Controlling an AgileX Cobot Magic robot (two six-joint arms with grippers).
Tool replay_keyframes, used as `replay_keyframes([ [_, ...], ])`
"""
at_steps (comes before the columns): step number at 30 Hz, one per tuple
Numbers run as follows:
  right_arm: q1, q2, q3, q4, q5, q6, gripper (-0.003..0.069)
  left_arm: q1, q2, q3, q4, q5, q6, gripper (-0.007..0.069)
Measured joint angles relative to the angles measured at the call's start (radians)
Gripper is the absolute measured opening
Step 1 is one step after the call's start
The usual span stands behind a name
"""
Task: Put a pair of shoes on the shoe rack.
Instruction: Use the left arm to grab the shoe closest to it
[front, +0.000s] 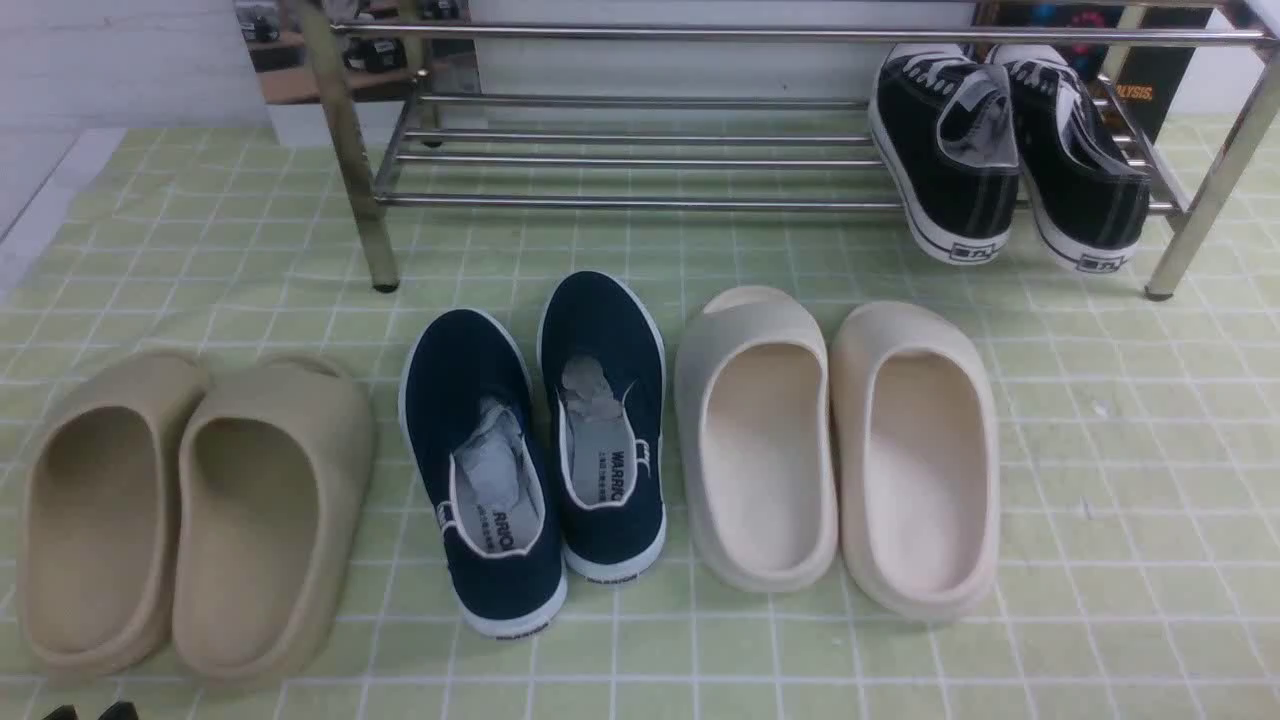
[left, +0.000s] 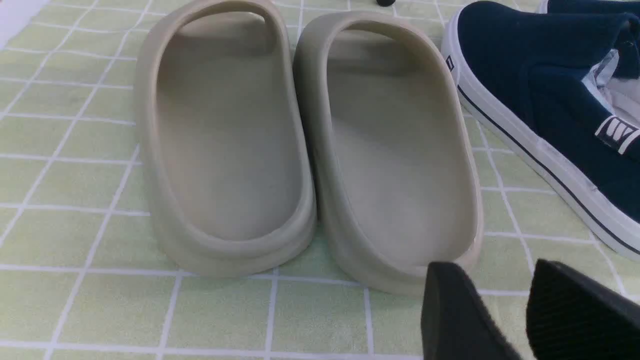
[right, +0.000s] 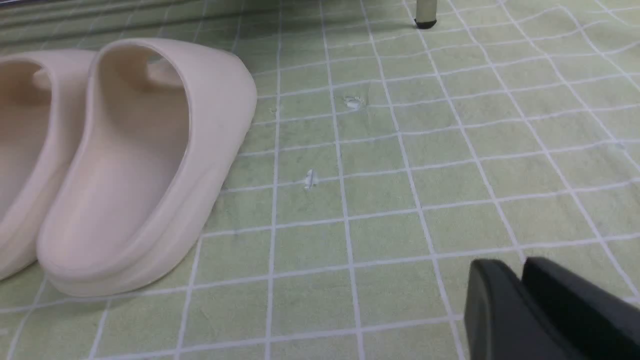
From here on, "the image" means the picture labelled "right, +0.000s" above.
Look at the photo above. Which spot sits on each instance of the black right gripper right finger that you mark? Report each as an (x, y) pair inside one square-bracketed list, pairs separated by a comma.
[(600, 325)]

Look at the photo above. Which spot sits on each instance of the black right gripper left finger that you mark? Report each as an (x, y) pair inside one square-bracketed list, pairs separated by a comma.
[(502, 320)]

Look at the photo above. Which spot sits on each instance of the metal shoe rack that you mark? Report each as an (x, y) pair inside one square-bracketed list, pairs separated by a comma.
[(425, 16)]

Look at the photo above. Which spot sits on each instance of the green checkered tablecloth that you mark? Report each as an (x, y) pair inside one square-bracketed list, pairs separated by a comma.
[(382, 159)]

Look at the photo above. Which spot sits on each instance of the cream right slipper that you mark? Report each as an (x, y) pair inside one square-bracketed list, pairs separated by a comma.
[(165, 120)]

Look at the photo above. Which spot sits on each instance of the cream slipper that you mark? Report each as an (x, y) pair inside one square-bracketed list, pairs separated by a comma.
[(42, 114), (165, 120)]

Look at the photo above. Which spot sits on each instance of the cream left slipper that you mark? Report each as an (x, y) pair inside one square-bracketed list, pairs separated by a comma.
[(42, 114)]

